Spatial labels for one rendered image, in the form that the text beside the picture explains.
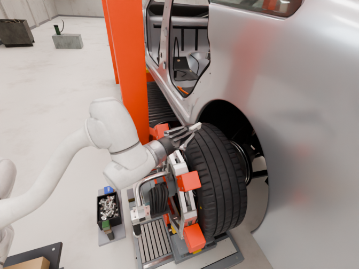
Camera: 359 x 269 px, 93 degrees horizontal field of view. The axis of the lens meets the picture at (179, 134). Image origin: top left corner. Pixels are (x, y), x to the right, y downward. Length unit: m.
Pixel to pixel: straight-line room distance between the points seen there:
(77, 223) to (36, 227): 0.35
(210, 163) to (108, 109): 0.49
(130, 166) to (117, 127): 0.12
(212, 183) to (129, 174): 0.39
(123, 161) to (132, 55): 0.68
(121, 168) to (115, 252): 1.35
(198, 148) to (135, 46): 0.64
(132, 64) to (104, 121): 0.62
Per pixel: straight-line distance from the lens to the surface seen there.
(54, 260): 1.64
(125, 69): 1.08
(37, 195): 0.70
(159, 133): 1.01
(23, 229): 2.26
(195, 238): 0.90
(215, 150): 0.83
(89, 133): 0.54
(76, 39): 8.07
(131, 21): 1.04
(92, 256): 1.88
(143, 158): 0.56
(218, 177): 0.81
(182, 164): 0.80
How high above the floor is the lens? 1.72
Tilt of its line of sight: 39 degrees down
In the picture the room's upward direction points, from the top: 5 degrees clockwise
